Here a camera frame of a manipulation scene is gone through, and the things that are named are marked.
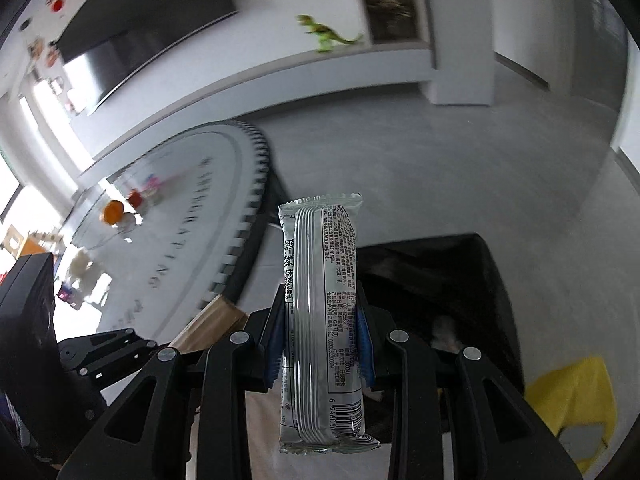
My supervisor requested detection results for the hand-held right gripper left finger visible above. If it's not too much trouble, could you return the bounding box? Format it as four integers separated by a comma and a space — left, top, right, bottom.
57, 282, 288, 480

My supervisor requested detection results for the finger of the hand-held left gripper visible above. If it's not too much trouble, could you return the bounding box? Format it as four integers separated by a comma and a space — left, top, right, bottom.
57, 329, 158, 377

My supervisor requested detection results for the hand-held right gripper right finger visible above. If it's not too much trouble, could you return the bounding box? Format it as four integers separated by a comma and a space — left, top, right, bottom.
356, 280, 583, 480

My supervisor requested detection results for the silver snack packet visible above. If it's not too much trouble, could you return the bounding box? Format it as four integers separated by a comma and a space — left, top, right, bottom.
277, 192, 381, 456

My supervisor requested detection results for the black trash bin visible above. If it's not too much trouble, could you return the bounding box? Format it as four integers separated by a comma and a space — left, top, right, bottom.
350, 232, 526, 441

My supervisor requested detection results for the white crumpled paper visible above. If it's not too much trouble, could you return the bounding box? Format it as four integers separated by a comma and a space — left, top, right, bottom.
430, 315, 464, 352

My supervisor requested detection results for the wooden children's chair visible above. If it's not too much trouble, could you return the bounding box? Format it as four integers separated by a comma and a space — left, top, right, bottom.
2, 225, 43, 261

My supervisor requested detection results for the orange round toy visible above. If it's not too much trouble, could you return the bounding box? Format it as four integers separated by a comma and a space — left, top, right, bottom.
101, 200, 126, 225

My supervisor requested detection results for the yellow bag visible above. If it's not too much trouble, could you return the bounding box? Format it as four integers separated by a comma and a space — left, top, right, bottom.
525, 356, 618, 476

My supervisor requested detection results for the black television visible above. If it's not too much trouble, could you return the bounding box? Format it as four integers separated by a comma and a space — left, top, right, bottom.
55, 0, 238, 111

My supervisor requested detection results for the green toy dinosaur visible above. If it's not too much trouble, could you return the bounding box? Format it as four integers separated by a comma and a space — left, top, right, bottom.
296, 14, 365, 54

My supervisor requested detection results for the dried flower bunch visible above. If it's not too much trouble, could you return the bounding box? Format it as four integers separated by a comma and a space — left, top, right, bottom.
367, 0, 416, 22

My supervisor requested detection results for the white shelf unit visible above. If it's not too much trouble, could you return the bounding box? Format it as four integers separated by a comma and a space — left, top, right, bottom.
350, 0, 496, 106

